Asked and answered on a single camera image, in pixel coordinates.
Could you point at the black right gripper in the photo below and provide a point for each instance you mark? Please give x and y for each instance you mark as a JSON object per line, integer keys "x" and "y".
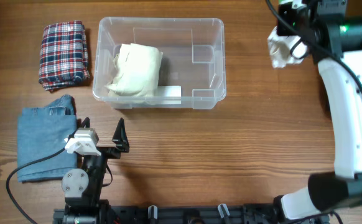
{"x": 285, "y": 13}

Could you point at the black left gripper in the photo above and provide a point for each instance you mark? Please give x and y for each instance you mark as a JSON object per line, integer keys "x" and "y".
{"x": 120, "y": 139}

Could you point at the white shirt with green tag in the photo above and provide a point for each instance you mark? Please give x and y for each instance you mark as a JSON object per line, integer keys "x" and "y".
{"x": 285, "y": 50}

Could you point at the cream cloth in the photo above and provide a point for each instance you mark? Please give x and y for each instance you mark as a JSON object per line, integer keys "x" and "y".
{"x": 137, "y": 71}

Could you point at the red blue plaid cloth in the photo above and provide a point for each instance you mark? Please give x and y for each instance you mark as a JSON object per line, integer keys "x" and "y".
{"x": 63, "y": 56}

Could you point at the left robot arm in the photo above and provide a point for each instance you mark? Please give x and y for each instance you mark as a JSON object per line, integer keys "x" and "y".
{"x": 82, "y": 186}

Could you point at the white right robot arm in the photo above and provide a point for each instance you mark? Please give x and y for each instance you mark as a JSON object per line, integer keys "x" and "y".
{"x": 335, "y": 43}

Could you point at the folded blue denim jeans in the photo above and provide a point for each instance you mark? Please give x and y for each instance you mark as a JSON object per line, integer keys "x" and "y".
{"x": 42, "y": 132}

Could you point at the clear plastic storage bin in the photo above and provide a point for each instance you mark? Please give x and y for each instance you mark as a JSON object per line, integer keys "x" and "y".
{"x": 192, "y": 73}

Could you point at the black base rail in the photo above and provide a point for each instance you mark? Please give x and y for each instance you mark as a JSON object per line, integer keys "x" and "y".
{"x": 246, "y": 214}

